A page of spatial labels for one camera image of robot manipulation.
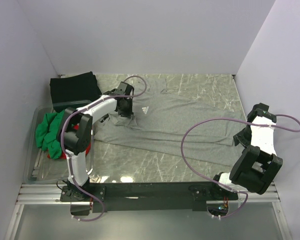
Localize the red t-shirt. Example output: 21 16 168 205
46 124 94 160

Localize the aluminium rail frame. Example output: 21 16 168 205
5 181 292 240

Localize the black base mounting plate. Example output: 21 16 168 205
60 181 238 216

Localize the clear plastic bin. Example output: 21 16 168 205
23 100 91 184

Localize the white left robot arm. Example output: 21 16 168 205
57 81 135 201

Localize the grey t-shirt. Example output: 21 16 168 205
94 78 244 166

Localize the green t-shirt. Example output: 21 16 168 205
35 110 66 160

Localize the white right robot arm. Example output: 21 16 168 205
209 103 283 200

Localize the folded black t-shirt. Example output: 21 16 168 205
49 71 102 113

